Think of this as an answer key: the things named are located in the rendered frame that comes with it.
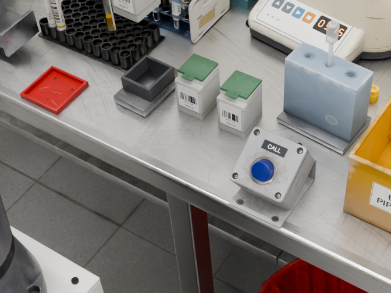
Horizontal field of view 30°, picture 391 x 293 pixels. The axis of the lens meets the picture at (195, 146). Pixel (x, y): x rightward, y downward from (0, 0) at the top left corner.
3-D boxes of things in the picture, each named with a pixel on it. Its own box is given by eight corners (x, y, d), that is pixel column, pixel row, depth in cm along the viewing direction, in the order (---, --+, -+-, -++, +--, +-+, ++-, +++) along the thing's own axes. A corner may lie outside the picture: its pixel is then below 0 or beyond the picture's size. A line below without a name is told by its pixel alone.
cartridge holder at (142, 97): (114, 103, 100) (110, 84, 98) (155, 65, 105) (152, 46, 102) (145, 118, 98) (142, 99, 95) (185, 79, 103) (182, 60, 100)
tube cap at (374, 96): (363, 100, 97) (365, 89, 96) (368, 93, 98) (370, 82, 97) (374, 105, 97) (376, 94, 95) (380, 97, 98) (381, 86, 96)
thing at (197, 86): (177, 110, 99) (173, 72, 94) (196, 89, 101) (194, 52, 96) (202, 121, 97) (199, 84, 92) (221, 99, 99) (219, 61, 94)
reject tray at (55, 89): (21, 97, 102) (19, 93, 102) (53, 69, 106) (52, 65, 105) (57, 115, 99) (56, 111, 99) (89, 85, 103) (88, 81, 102)
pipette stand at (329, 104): (276, 122, 96) (277, 65, 88) (305, 92, 99) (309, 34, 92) (342, 155, 91) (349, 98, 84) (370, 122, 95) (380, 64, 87)
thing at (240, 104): (217, 127, 96) (215, 90, 91) (237, 106, 98) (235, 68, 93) (244, 139, 94) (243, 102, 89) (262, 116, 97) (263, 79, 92)
